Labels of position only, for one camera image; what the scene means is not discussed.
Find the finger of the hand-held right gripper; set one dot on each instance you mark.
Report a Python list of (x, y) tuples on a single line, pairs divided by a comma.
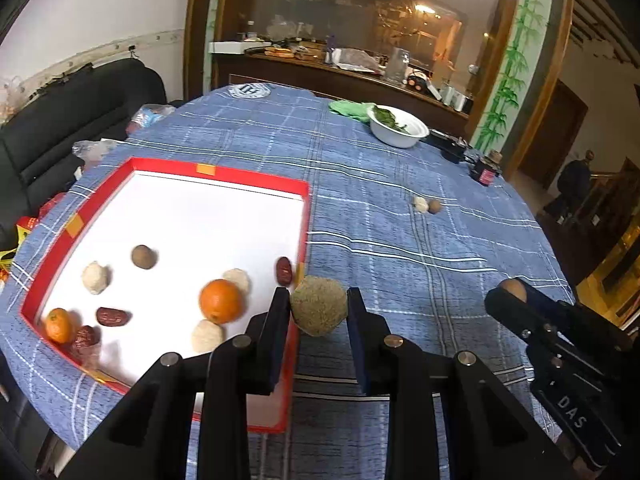
[(520, 317), (555, 300)]

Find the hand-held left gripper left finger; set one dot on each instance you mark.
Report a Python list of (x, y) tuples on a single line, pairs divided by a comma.
[(277, 342)]

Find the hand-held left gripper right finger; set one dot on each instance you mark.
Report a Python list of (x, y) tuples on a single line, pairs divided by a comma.
[(357, 342)]

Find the brown longan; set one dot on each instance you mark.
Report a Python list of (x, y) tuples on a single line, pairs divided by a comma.
[(434, 206), (143, 256), (512, 287)]

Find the large orange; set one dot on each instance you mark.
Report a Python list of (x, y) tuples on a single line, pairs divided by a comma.
[(221, 301)]

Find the red date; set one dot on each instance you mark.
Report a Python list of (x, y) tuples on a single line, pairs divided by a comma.
[(283, 271), (86, 338), (112, 316)]

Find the red cardboard tray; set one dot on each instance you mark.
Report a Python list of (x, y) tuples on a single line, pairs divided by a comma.
[(200, 220)]

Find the small orange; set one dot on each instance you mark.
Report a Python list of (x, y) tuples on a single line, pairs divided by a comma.
[(58, 325)]

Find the blue plaid tablecloth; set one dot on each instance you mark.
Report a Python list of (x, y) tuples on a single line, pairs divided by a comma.
[(375, 240)]

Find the dark jar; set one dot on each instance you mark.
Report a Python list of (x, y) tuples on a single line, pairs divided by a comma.
[(486, 172)]

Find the black device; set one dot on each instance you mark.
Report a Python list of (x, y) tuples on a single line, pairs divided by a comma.
[(450, 147)]

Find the white bowl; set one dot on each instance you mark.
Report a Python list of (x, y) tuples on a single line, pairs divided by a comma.
[(402, 136)]

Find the green leafy vegetables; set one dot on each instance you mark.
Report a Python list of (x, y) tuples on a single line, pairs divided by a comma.
[(392, 117)]

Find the green cloth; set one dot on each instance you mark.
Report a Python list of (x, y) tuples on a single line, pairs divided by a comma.
[(350, 109)]

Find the red blue plastic bag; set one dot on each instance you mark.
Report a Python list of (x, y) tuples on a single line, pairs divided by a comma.
[(147, 115)]

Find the wooden sideboard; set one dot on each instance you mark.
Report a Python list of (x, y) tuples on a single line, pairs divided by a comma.
[(300, 77)]

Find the clear plastic bag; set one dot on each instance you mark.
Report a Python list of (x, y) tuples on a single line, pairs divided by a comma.
[(95, 149)]

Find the glass jar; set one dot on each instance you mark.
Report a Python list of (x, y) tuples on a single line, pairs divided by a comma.
[(398, 65)]

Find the white box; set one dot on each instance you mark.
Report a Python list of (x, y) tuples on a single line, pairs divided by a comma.
[(227, 47)]

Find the black sofa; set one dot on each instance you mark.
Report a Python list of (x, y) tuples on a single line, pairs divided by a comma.
[(65, 125)]

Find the hanging plastic bag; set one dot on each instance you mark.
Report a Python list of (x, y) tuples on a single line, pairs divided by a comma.
[(10, 100)]

